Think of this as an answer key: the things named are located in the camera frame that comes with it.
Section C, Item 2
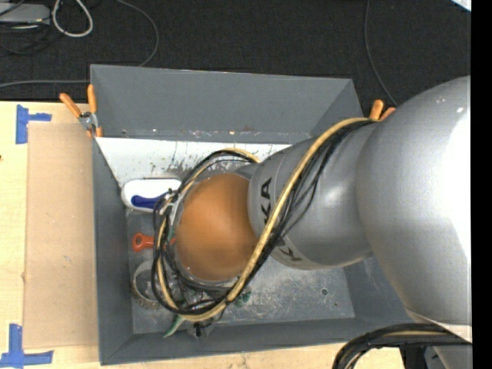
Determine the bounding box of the brown cardboard board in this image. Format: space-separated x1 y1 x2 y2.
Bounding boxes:
22 122 101 350

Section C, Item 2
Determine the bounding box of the grey brown ring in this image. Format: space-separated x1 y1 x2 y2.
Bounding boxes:
131 260 178 311

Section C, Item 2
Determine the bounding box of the orange handled small tool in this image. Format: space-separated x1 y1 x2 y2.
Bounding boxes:
131 233 177 253

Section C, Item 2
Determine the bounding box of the grey metal bin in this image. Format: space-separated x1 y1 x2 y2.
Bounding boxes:
88 64 418 366

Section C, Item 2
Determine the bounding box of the white and blue brush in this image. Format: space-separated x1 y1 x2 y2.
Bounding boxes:
120 178 183 214

